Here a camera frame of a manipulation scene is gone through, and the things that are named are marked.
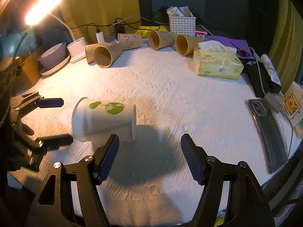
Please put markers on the brown paper cup centre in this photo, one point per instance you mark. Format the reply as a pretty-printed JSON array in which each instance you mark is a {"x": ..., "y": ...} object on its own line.
[{"x": 161, "y": 39}]

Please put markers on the white phone charger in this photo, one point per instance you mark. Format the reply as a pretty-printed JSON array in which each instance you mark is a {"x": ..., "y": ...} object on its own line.
[{"x": 100, "y": 37}]

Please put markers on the yellow snack bag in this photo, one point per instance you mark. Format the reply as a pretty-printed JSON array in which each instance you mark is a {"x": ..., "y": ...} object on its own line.
[{"x": 144, "y": 31}]

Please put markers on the white desk lamp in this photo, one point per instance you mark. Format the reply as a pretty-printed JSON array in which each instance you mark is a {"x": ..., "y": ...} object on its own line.
[{"x": 40, "y": 10}]

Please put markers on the brown paper cup back left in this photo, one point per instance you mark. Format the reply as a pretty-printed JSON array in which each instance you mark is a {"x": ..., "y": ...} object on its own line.
[{"x": 89, "y": 51}]

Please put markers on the brown paper cup front left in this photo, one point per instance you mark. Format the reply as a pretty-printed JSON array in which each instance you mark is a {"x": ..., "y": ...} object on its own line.
[{"x": 105, "y": 55}]

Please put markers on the purple bowl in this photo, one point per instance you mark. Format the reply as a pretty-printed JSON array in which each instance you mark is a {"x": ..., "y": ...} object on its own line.
[{"x": 53, "y": 56}]

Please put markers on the white tube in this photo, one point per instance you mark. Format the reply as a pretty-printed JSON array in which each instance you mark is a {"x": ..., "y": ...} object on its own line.
[{"x": 270, "y": 69}]

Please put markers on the yellow curtain right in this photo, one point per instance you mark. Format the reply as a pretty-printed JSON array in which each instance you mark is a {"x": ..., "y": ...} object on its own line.
[{"x": 286, "y": 50}]

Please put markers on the white plastic basket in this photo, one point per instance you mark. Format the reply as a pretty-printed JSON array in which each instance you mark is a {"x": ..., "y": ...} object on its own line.
[{"x": 182, "y": 25}]

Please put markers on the brown paper cup right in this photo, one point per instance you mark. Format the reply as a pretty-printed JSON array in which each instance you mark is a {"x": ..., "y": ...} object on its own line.
[{"x": 185, "y": 44}]

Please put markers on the white tablecloth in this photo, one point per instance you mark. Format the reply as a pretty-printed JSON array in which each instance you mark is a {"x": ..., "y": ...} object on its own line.
[{"x": 150, "y": 182}]

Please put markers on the black box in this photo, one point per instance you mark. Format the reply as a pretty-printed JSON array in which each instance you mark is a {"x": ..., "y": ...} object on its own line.
[{"x": 260, "y": 79}]

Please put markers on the yellow curtain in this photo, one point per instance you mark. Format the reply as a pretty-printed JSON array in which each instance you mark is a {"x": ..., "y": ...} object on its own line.
[
  {"x": 78, "y": 14},
  {"x": 286, "y": 50}
]

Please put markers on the white plate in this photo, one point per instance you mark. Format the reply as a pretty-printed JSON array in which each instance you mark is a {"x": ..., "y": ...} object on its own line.
[{"x": 45, "y": 72}]

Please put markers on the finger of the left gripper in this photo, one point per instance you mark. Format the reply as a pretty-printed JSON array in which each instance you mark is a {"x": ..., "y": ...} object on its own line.
[
  {"x": 49, "y": 103},
  {"x": 55, "y": 141}
]

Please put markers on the white paper cup green print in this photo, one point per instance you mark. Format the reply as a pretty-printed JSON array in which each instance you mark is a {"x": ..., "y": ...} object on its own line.
[{"x": 94, "y": 119}]

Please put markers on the white cartoon mug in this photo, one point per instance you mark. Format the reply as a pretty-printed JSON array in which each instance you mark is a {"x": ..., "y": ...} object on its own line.
[{"x": 292, "y": 103}]

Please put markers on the brown paper cup printed middle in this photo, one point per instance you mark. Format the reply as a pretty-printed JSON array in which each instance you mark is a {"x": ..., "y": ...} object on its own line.
[{"x": 129, "y": 41}]

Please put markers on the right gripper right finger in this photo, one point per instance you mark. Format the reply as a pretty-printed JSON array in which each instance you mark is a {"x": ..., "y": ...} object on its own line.
[{"x": 246, "y": 203}]

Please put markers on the black power adapter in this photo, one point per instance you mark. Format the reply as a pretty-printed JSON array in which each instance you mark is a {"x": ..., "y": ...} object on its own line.
[{"x": 119, "y": 28}]

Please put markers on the yellow curtain left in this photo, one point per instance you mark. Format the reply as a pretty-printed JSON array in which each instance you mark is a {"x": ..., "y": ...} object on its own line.
[{"x": 78, "y": 14}]

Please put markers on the smartphone in clear case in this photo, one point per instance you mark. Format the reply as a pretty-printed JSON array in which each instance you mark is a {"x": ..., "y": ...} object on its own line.
[{"x": 269, "y": 132}]

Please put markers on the purple cloth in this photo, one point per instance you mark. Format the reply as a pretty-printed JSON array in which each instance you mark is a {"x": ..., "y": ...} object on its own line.
[{"x": 242, "y": 44}]

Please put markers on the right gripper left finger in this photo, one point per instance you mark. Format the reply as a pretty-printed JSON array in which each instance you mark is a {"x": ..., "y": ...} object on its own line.
[{"x": 68, "y": 195}]

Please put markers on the pink small box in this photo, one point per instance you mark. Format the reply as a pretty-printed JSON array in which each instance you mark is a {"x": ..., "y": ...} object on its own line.
[{"x": 200, "y": 34}]

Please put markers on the yellow tissue box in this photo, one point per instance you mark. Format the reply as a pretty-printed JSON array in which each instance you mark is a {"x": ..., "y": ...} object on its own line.
[{"x": 213, "y": 59}]

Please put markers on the black scissors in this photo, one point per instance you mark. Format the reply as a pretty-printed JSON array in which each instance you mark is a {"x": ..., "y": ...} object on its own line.
[{"x": 241, "y": 52}]

